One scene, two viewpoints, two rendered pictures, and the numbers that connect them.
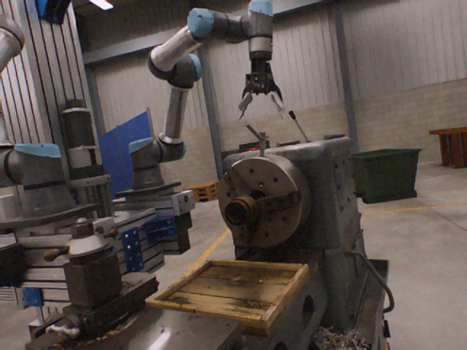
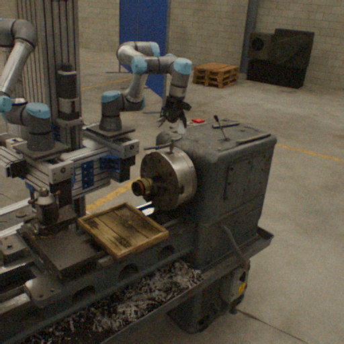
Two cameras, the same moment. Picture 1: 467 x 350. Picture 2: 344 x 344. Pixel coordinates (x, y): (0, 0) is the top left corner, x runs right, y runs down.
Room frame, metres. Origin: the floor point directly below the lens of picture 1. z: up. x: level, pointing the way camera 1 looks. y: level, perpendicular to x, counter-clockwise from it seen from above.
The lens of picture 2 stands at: (-0.53, -0.56, 1.92)
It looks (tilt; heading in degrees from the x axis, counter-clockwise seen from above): 25 degrees down; 16
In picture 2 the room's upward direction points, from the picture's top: 4 degrees clockwise
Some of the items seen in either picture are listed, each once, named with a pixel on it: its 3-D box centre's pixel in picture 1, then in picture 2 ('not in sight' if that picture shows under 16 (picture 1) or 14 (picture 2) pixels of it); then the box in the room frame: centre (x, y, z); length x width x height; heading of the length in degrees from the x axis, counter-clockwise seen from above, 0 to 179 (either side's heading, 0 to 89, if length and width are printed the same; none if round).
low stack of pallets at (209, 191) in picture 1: (203, 191); (216, 74); (9.31, 1.25, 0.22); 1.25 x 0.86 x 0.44; 168
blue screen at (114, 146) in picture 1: (125, 173); (138, 37); (7.43, 2.77, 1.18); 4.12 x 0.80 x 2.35; 37
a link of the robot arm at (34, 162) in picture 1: (38, 162); (37, 116); (1.00, 0.65, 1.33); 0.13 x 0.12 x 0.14; 89
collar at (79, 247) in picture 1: (85, 243); (44, 197); (0.58, 0.32, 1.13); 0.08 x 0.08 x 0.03
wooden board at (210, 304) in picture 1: (231, 288); (122, 228); (0.84, 0.08, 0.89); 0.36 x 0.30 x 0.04; 60
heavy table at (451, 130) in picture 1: (449, 146); not in sight; (8.34, -5.73, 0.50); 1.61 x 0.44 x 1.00; 166
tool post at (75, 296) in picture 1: (95, 275); (48, 210); (0.59, 0.31, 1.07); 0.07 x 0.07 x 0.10; 60
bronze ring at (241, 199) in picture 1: (242, 210); (143, 186); (0.95, 0.01, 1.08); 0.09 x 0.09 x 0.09; 60
